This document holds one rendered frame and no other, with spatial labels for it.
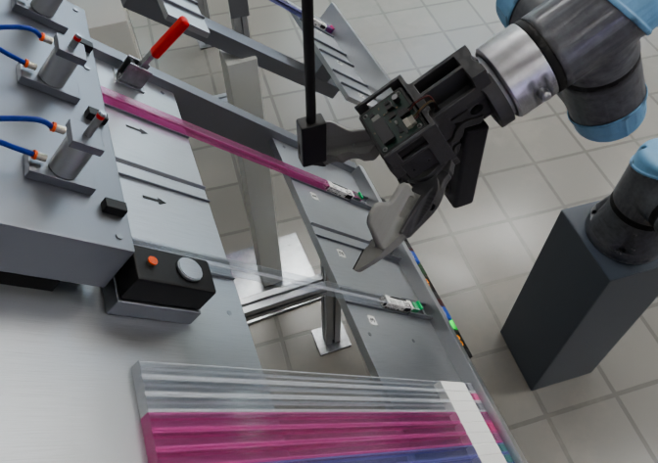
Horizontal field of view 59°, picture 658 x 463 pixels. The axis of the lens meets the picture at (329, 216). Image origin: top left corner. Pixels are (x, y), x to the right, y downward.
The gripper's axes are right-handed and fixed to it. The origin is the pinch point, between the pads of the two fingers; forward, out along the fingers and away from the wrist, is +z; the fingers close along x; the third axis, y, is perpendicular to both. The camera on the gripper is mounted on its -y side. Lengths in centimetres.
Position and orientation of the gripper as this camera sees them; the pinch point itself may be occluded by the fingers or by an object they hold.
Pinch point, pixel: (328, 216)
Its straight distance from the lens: 60.0
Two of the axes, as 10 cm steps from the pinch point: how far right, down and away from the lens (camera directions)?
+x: 3.5, 7.4, -5.8
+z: -8.1, 5.5, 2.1
